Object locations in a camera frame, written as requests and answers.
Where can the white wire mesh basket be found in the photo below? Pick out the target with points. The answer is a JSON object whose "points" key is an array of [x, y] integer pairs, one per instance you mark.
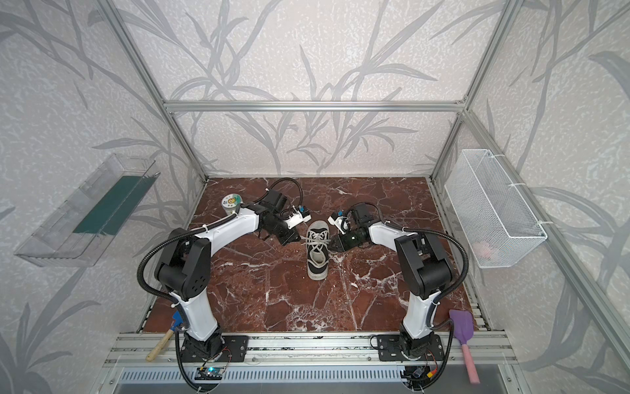
{"points": [[491, 208]]}

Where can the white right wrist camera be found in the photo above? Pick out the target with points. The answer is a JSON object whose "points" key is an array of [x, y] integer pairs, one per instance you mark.
{"points": [[340, 221]]}

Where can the clear plastic wall tray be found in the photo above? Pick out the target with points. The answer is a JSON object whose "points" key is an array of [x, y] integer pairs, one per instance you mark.
{"points": [[78, 232]]}

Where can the pink object in basket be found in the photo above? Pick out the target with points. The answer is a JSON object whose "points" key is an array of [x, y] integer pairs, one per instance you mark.
{"points": [[483, 250]]}

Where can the purple pink toy shovel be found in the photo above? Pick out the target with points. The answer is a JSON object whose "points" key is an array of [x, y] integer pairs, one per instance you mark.
{"points": [[463, 332]]}

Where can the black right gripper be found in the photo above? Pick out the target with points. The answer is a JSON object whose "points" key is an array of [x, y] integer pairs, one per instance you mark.
{"points": [[340, 241]]}

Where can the green circuit board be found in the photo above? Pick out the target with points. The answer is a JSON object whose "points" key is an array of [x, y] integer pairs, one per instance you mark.
{"points": [[210, 373]]}

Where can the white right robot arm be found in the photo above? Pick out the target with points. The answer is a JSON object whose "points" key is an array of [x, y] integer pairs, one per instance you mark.
{"points": [[433, 265]]}

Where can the black white canvas sneaker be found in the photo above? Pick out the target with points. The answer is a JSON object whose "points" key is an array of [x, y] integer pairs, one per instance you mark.
{"points": [[317, 263]]}

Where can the blue toy spatula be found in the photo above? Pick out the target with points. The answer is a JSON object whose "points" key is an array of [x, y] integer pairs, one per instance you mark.
{"points": [[162, 343]]}

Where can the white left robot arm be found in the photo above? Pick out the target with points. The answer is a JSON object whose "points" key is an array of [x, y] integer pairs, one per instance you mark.
{"points": [[179, 268]]}

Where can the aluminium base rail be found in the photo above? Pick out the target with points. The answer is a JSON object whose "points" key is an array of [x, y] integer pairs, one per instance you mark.
{"points": [[301, 348]]}

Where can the aluminium horizontal frame bar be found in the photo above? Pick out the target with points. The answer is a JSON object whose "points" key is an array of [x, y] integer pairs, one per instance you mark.
{"points": [[180, 106]]}

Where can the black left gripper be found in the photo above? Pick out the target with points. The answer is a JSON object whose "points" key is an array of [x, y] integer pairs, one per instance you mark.
{"points": [[286, 232]]}

